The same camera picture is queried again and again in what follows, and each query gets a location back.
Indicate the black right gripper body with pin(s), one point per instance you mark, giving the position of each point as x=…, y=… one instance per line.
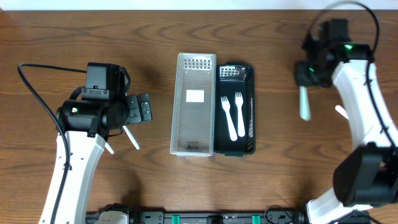
x=312, y=76

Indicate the white plastic utensil handle upper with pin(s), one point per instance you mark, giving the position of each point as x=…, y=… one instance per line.
x=131, y=137

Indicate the black perforated plastic basket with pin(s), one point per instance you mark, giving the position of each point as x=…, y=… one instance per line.
x=236, y=81

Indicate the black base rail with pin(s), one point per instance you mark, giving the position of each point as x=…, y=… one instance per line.
x=119, y=213

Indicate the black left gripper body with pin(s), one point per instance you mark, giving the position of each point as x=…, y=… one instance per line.
x=134, y=116

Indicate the pale green plastic fork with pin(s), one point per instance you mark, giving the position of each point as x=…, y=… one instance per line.
x=304, y=105

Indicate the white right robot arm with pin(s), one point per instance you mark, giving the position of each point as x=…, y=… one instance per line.
x=367, y=178

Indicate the white plastic utensil handle lower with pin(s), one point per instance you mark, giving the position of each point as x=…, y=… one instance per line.
x=109, y=148

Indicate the white plastic utensil handle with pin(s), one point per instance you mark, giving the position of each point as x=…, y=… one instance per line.
x=131, y=137
x=109, y=148

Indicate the clear perforated plastic basket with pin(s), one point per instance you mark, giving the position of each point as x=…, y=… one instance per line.
x=193, y=120

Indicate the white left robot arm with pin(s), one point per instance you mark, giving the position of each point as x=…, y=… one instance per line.
x=84, y=122

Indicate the white plastic fork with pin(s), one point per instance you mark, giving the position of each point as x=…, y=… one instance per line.
x=239, y=115
x=226, y=107

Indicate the white plastic spoon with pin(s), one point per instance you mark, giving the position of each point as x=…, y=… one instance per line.
x=341, y=111

